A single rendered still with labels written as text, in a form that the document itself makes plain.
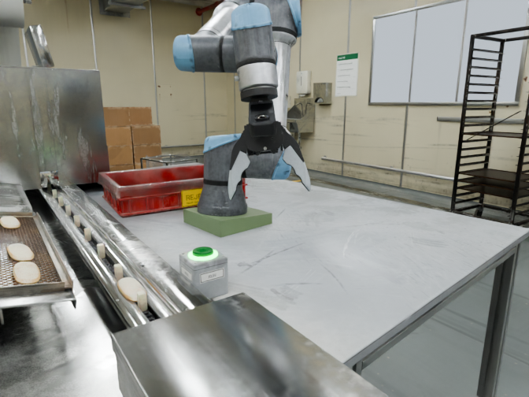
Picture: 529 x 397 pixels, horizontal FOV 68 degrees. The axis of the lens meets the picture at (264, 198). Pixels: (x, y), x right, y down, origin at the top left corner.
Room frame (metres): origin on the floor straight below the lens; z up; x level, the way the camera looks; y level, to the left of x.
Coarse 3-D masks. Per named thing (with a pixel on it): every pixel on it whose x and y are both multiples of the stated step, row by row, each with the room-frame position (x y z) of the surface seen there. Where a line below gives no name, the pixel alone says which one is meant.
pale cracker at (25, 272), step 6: (18, 264) 0.62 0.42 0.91; (24, 264) 0.62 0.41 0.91; (30, 264) 0.62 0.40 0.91; (18, 270) 0.59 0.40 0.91; (24, 270) 0.59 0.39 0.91; (30, 270) 0.60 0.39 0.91; (36, 270) 0.60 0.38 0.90; (18, 276) 0.57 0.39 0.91; (24, 276) 0.57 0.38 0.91; (30, 276) 0.58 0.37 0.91; (36, 276) 0.58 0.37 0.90; (18, 282) 0.56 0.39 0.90; (24, 282) 0.56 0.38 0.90; (30, 282) 0.56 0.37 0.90; (36, 282) 0.57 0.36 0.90
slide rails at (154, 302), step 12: (48, 192) 1.43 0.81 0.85; (60, 192) 1.43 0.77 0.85; (72, 204) 1.25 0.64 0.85; (72, 228) 0.99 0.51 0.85; (84, 240) 0.90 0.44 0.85; (96, 240) 0.90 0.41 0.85; (108, 252) 0.82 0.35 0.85; (96, 264) 0.76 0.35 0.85; (108, 276) 0.70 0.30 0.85; (132, 276) 0.70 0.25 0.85; (156, 300) 0.60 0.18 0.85; (132, 312) 0.56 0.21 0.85; (156, 312) 0.56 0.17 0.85; (168, 312) 0.56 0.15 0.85
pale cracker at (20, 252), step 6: (12, 246) 0.70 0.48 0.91; (18, 246) 0.70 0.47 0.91; (24, 246) 0.71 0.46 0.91; (12, 252) 0.67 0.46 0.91; (18, 252) 0.67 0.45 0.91; (24, 252) 0.68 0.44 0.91; (30, 252) 0.68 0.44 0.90; (18, 258) 0.65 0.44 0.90; (24, 258) 0.66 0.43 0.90; (30, 258) 0.66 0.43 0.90
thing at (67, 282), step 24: (0, 216) 0.93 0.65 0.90; (24, 216) 0.96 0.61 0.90; (24, 240) 0.78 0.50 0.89; (48, 240) 0.79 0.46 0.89; (0, 264) 0.63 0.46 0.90; (48, 264) 0.66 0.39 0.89; (0, 288) 0.52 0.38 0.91; (24, 288) 0.53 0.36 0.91; (48, 288) 0.55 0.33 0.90; (72, 288) 0.57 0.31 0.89
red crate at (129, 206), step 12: (108, 192) 1.37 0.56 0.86; (180, 192) 1.29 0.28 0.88; (120, 204) 1.20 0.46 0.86; (132, 204) 1.21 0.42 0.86; (144, 204) 1.23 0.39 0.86; (156, 204) 1.25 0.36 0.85; (168, 204) 1.28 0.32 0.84; (180, 204) 1.30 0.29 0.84; (120, 216) 1.19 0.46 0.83; (132, 216) 1.21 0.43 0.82
